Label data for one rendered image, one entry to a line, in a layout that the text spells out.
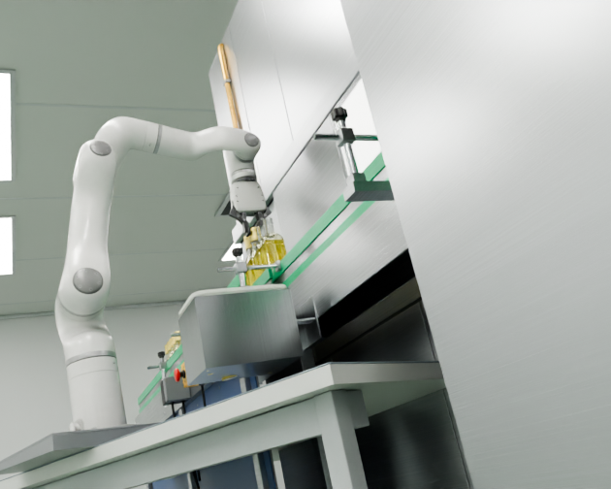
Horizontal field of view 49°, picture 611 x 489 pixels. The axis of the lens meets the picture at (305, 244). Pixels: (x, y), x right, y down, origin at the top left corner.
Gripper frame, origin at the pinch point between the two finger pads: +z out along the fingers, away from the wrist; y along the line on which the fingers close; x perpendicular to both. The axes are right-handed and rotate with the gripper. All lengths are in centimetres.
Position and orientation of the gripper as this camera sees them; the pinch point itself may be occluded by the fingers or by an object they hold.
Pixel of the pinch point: (253, 228)
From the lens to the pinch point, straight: 203.7
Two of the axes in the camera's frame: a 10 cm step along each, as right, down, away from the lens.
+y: -9.1, 0.5, -4.1
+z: 2.0, 9.2, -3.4
